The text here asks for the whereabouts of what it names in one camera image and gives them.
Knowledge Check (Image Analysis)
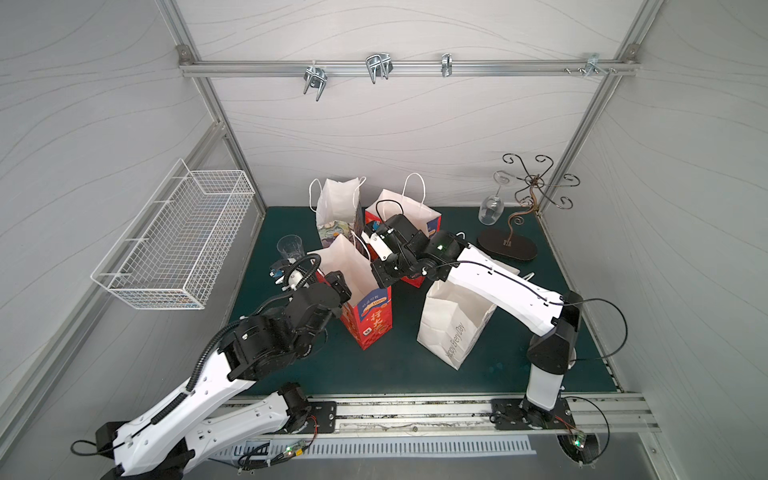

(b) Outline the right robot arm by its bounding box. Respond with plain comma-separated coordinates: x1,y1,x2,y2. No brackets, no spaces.
362,214,582,414

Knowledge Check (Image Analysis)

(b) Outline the red paper bag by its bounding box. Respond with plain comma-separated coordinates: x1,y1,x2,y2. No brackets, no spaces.
363,189,441,266
315,236,393,350

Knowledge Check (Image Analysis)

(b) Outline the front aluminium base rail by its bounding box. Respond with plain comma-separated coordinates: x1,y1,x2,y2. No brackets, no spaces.
209,392,660,442

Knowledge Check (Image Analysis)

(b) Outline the leftmost metal hook clamp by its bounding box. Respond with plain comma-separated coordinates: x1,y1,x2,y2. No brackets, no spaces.
303,65,328,102

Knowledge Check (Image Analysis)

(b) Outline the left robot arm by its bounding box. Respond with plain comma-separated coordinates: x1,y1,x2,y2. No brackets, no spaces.
89,271,351,479

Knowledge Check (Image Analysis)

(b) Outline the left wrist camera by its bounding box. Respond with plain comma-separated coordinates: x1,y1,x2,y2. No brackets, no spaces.
269,259,307,291

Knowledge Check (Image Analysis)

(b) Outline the wine glass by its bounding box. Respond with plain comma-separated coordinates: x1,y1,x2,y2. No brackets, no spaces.
478,188,505,226

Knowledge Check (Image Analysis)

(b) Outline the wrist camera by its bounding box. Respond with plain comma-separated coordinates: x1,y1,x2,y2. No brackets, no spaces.
269,259,307,291
362,225,393,261

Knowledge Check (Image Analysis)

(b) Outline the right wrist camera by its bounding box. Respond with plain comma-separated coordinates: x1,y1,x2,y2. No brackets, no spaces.
362,225,393,261

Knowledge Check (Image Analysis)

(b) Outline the white vent grille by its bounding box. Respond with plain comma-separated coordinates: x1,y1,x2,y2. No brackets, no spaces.
215,436,537,462

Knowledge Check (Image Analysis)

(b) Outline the white wire basket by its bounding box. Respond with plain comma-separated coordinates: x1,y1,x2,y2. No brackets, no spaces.
90,159,255,310

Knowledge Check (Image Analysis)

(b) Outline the horizontal aluminium rail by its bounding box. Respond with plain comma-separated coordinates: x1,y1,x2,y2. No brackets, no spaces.
179,57,641,78

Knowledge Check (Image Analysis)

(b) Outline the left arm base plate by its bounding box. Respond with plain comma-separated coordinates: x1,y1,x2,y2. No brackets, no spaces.
300,400,338,434

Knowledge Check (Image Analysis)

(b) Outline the white paper bag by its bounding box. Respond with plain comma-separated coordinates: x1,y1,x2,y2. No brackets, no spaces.
417,277,496,370

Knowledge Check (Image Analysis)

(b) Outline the floral paper bag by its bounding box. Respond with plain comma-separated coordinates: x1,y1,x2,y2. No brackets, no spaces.
308,176,367,248

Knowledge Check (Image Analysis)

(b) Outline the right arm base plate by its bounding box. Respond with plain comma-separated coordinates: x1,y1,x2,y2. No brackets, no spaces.
489,397,575,431

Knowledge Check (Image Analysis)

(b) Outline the scrolled metal glass rack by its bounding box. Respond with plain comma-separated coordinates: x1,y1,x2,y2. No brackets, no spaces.
477,152,581,262

